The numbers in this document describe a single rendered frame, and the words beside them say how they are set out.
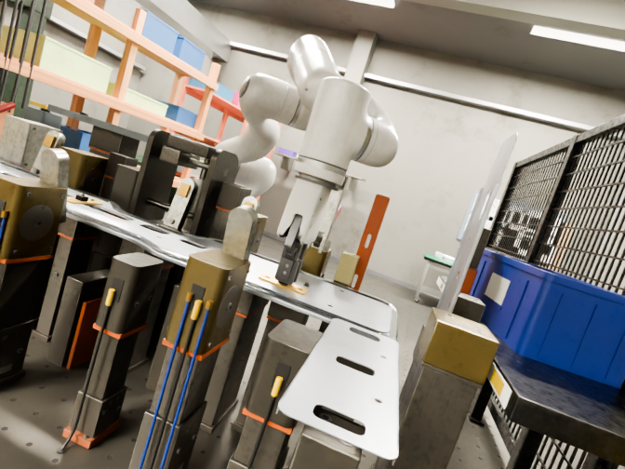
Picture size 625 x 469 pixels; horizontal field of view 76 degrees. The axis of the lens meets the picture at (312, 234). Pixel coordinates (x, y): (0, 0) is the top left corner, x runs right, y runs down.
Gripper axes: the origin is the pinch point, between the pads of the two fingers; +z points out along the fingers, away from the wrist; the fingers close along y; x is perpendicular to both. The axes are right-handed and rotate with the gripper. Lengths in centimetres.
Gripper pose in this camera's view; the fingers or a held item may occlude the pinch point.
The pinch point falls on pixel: (288, 269)
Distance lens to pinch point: 68.4
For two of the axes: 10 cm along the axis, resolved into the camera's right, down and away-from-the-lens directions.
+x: 9.3, 3.2, -1.8
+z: -3.0, 9.5, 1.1
